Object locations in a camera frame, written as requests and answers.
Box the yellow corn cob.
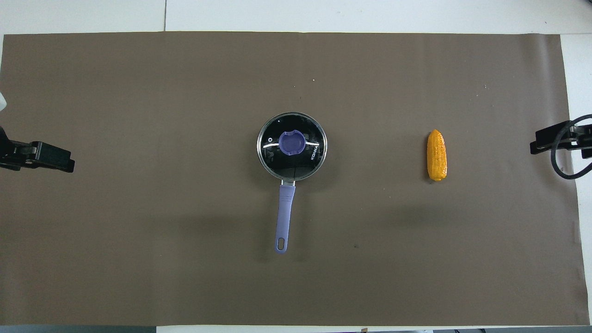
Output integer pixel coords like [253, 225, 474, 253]
[426, 129, 448, 182]

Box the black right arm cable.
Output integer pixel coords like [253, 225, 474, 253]
[550, 114, 592, 180]

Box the brown table mat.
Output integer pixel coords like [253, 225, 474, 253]
[0, 31, 592, 327]

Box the dark blue bowl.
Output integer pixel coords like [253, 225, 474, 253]
[257, 112, 327, 254]

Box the glass lid with purple knob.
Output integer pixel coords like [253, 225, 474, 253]
[257, 112, 327, 181]

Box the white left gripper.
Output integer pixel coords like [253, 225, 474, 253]
[0, 92, 75, 173]

